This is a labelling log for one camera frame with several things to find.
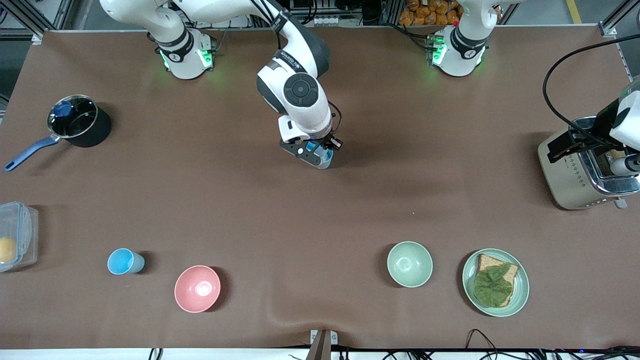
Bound beige chrome toaster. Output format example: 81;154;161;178
537;116;640;211

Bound brown table mat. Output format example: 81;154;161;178
0;25;640;351

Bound brown bread slice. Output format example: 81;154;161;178
473;253;520;308

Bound green bowl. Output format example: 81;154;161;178
386;241;434;289

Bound green plate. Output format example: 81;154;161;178
461;248;530;318

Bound green lettuce leaf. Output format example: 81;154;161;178
473;263;515;308

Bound bag of orange bread rolls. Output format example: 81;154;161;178
398;0;463;27

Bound pink bowl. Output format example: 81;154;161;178
174;265;222;314

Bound glass lid blue knob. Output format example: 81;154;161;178
47;95;98;140

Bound clear plastic container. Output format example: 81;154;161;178
0;201;39;273

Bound yellow food piece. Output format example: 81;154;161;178
0;236;17;264

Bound aluminium frame beam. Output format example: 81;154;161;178
7;0;76;32
597;0;640;36

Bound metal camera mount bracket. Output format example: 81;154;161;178
310;328;339;360

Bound black floor cable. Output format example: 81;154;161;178
465;328;640;360

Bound black saucepan blue handle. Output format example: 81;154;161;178
4;94;112;172

